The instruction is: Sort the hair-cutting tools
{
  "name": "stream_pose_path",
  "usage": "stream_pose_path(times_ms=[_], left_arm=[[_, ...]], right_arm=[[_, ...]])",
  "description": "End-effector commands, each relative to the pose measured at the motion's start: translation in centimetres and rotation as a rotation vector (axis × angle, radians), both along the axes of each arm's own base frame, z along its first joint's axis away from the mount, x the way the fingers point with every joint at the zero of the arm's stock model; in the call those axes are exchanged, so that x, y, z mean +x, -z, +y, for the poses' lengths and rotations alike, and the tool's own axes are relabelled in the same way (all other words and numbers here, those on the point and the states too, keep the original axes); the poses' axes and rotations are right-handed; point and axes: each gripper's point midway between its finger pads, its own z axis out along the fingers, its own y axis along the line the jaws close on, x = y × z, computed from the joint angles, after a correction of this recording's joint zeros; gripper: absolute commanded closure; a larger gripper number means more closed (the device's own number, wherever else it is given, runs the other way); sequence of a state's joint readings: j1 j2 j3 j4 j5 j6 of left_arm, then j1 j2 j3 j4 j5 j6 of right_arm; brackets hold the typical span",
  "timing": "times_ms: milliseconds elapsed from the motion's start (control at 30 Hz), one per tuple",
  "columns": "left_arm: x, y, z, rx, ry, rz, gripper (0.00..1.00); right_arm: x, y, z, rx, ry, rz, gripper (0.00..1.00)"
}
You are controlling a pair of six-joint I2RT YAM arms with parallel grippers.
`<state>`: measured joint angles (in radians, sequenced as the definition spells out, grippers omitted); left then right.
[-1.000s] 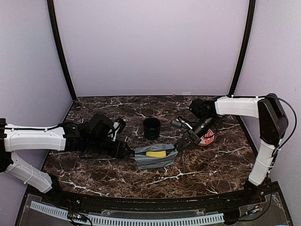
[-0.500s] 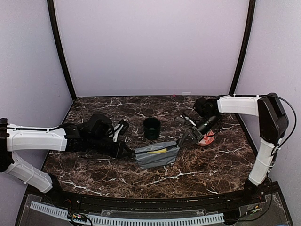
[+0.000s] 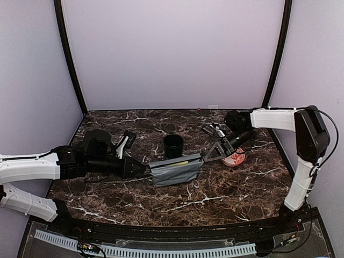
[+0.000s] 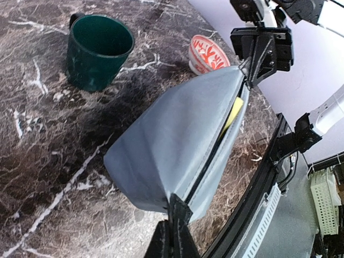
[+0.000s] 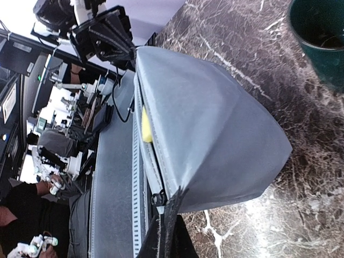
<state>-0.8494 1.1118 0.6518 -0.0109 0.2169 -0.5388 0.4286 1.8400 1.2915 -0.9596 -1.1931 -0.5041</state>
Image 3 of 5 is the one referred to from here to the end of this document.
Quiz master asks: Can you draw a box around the right black frame post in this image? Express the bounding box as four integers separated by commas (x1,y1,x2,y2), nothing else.
260,0,293,112

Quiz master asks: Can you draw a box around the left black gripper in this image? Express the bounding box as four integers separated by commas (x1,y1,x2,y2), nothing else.
87,155,145,178

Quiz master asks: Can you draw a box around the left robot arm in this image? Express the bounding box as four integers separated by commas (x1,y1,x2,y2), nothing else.
1,130,146,234

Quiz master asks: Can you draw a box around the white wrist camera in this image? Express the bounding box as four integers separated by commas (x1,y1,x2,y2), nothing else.
116,130,137,159
202,123,225,138

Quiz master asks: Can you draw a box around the black front table rail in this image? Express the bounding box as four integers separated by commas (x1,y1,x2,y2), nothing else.
66,218,281,242

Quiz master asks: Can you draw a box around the white slotted cable duct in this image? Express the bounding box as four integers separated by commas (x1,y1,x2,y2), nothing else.
34,230,256,257

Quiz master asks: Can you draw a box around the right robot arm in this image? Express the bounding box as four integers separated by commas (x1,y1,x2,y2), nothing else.
203,105,340,212

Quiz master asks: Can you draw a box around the black frame post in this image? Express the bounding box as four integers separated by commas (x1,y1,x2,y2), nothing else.
53,0,88,116
260,0,293,112

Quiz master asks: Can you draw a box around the left black frame post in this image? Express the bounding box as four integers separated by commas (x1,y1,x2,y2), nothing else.
53,0,88,116

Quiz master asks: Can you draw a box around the yellow sponge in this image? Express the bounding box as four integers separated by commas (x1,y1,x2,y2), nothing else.
168,161,189,166

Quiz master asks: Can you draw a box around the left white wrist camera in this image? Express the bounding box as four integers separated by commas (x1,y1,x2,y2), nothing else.
116,130,137,159

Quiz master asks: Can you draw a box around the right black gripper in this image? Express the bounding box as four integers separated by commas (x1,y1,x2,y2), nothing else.
204,128,255,162

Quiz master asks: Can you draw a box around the grey zipper pouch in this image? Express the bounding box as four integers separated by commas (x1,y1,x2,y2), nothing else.
148,153,204,187

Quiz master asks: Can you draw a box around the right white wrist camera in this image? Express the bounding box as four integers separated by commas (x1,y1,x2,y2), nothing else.
202,123,225,138

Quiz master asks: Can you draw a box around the dark green mug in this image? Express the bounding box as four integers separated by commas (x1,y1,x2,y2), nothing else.
163,134,184,159

